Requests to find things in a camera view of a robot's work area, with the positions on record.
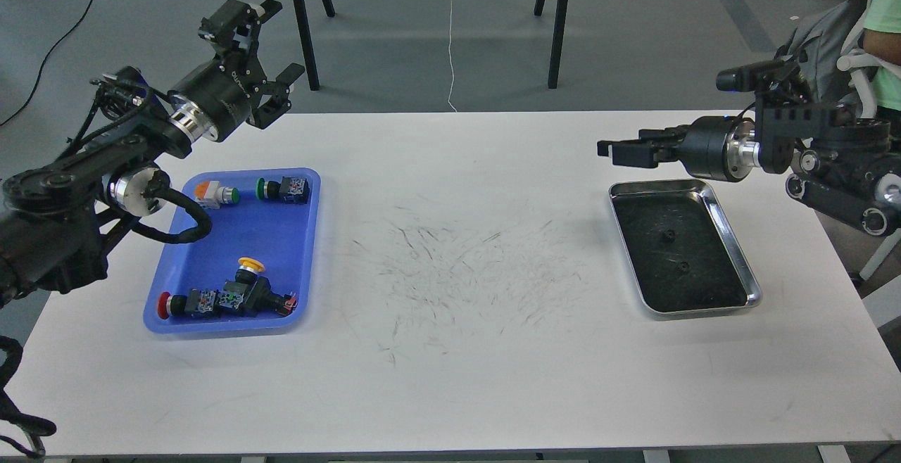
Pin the white chair frame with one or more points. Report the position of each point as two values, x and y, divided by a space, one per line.
883 303

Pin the black stand legs left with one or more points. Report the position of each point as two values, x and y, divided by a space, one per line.
306 41

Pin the yellow mushroom button switch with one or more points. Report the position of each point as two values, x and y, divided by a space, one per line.
250 293

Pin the black stand legs right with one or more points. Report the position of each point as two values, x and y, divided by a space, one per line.
557 40

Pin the grey backpack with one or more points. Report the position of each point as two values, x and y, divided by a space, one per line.
816 44

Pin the black stand legs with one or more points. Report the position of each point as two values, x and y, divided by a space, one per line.
557 40
306 41

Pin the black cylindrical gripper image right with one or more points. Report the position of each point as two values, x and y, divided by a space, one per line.
721 148

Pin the orange push button switch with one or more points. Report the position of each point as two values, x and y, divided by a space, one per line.
212 194

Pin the green push button switch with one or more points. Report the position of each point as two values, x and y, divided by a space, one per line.
289 190

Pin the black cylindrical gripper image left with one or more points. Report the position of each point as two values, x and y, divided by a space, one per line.
218 96

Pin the person in green shirt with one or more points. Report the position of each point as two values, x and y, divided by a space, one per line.
882 39

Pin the silver metal tray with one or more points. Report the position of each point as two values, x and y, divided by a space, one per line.
720 280

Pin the red push button switch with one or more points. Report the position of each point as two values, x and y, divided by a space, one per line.
197 304

